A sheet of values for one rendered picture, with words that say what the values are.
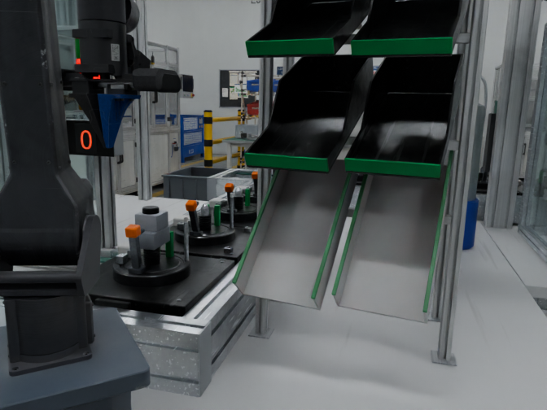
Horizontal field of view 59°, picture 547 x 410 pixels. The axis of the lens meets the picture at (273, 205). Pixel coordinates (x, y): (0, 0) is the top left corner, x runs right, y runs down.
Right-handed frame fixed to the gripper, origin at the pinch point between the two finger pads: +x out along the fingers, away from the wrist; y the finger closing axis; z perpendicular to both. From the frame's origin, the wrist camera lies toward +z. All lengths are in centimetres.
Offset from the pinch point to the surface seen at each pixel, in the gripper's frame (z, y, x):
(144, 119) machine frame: 127, 65, 5
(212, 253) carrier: 34.4, -1.0, 28.4
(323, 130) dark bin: 22.5, -25.3, 1.3
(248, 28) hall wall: 1072, 316, -171
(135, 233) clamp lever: 12.9, 4.1, 18.8
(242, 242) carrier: 44, -5, 28
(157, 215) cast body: 18.4, 2.9, 17.0
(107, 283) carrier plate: 12.9, 9.8, 28.4
